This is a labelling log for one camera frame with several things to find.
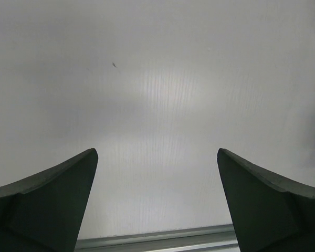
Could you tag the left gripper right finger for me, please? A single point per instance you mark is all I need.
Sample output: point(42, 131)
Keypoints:
point(269, 211)

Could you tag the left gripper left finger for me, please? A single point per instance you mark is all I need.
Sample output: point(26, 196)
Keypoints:
point(44, 211)

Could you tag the aluminium mounting rail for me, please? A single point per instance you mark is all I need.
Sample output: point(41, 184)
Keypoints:
point(212, 238)

